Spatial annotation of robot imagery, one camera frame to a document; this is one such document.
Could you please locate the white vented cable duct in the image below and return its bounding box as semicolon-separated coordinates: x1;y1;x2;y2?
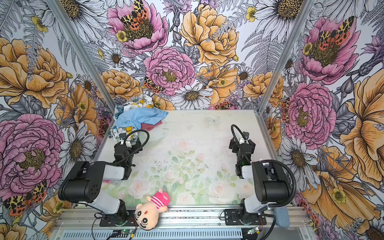
61;228;244;240

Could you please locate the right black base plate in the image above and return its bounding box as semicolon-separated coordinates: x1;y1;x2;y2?
224;209;267;226

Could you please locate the aluminium frame rail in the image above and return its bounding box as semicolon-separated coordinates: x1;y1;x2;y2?
55;205;310;231

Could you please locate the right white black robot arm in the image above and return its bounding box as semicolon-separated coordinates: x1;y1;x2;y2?
229;130;297;217

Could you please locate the maroon cloth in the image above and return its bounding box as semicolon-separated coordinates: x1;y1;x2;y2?
141;121;163;132

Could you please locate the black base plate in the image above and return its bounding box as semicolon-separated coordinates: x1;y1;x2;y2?
99;210;135;227
224;209;267;226

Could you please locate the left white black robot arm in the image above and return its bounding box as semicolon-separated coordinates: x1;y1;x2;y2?
58;130;150;224

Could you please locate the blue grey oblong pad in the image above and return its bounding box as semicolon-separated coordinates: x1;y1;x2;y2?
273;206;291;228

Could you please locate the pink plush doll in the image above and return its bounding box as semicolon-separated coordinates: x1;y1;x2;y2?
134;189;171;231

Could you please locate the light blue cloth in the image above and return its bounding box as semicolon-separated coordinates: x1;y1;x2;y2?
115;108;169;130

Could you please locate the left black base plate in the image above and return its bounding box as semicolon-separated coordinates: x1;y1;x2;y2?
99;210;135;227

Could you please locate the white floral patterned cloth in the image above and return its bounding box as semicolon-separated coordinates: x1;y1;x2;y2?
109;94;154;142

